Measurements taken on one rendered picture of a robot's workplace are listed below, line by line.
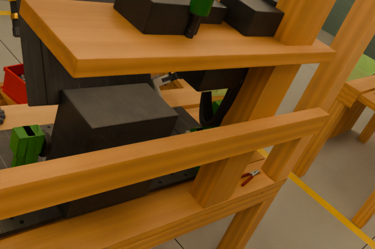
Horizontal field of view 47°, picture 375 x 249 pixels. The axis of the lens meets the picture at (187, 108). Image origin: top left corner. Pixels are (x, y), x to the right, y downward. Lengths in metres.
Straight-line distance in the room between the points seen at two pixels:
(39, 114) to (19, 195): 0.84
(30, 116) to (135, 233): 0.61
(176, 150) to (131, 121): 0.17
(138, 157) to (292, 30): 0.55
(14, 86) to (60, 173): 1.04
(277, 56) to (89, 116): 0.52
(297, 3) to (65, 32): 0.66
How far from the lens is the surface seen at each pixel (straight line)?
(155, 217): 1.46
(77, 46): 0.79
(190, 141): 1.13
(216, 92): 2.49
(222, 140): 1.20
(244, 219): 2.05
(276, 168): 1.86
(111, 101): 1.24
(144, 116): 1.22
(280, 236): 3.08
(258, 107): 1.34
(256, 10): 1.15
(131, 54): 0.82
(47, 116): 1.71
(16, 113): 1.69
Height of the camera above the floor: 1.88
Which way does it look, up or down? 29 degrees down
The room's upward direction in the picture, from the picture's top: 22 degrees clockwise
